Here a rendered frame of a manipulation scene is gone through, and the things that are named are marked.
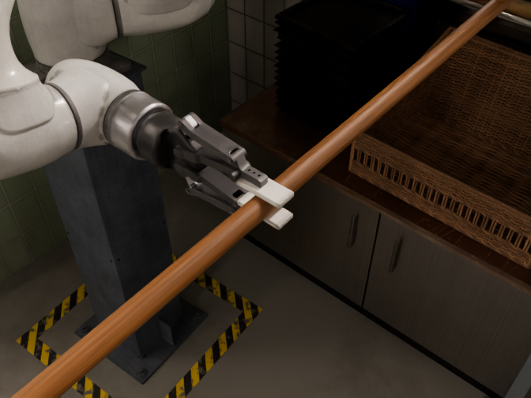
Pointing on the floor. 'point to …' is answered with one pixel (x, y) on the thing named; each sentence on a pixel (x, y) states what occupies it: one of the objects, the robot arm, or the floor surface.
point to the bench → (389, 256)
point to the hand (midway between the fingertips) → (265, 198)
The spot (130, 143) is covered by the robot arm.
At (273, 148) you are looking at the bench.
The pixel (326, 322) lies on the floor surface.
